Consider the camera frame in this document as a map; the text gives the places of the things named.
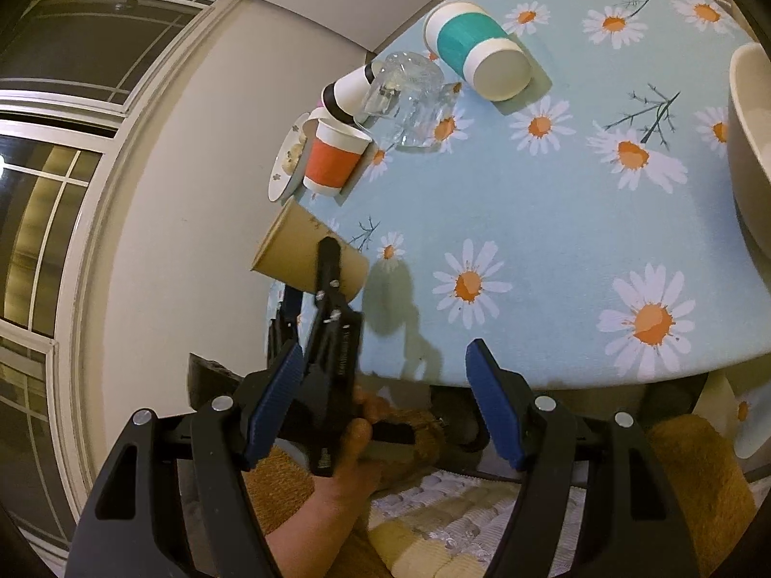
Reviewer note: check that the black banded paper cup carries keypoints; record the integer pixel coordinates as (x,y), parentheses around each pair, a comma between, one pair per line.
(342,98)

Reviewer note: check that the white flowered snack plate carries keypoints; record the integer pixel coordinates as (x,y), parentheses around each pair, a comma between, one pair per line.
(285,174)

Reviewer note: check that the white quilted cushion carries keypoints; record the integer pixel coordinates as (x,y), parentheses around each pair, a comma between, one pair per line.
(441,524)

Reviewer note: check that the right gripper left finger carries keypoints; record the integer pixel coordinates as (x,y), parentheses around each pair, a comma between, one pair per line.
(133,523)

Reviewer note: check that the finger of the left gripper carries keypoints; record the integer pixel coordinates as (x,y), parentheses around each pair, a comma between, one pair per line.
(289,318)
(328,295)

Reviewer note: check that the teal sleeve paper cup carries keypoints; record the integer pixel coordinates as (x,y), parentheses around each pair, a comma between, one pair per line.
(477,49)

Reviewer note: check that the orange sleeve paper cup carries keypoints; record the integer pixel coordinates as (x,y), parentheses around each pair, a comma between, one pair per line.
(334,154)

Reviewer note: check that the daisy print blue tablecloth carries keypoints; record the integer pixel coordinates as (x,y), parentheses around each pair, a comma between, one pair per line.
(587,230)

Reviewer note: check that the clear glass cup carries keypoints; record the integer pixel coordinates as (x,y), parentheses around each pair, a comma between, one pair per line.
(407,101)

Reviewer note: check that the person's left forearm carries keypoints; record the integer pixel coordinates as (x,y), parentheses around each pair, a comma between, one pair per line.
(307,544)

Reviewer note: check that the brown kraft paper cup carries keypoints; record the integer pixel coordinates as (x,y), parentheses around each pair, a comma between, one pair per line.
(289,252)

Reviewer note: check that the window with white frame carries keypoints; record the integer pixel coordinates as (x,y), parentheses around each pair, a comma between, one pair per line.
(76,76)

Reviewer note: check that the beige ceramic mug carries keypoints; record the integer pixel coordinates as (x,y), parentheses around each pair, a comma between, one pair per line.
(749,139)

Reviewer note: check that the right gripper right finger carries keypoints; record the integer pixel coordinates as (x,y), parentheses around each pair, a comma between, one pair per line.
(632,525)

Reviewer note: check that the person's left hand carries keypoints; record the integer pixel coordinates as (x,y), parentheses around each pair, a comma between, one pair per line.
(357,475)

